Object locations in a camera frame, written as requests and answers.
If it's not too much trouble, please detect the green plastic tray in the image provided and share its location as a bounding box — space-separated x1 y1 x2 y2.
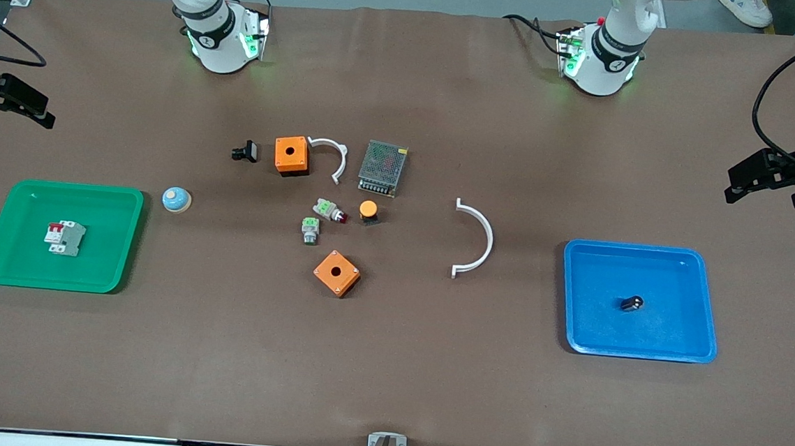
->
0 178 145 297

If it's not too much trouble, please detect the small white pipe clamp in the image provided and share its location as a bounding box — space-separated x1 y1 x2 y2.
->
304 135 350 186

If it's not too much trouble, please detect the metal mesh power supply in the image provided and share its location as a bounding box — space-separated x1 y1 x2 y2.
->
357 139 410 199

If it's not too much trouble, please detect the grey circuit breaker red switch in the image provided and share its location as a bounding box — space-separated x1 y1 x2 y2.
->
43 219 87 258

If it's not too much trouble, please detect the large white pipe clamp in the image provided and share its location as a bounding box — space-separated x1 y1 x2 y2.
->
451 198 496 281

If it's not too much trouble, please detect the blue plastic tray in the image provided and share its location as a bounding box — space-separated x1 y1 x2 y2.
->
556 238 725 365

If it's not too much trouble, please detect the orange button box tilted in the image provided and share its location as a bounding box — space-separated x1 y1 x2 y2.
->
311 248 362 300

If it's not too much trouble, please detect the green indicator lamp red tip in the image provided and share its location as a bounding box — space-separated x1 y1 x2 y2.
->
311 198 350 224

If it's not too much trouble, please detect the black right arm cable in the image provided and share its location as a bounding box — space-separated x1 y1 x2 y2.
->
0 3 51 68

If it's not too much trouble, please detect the white shoe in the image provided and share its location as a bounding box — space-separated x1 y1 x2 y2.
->
715 0 775 29

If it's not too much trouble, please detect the green push button silver ring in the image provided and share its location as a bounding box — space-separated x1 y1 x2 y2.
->
299 216 322 247

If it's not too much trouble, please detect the black left base cable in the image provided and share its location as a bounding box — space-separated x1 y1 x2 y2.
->
500 12 567 57

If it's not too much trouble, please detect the orange button box upright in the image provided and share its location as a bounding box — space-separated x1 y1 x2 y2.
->
273 134 312 178

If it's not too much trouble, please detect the blue white dome button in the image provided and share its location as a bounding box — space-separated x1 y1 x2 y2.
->
161 186 193 214

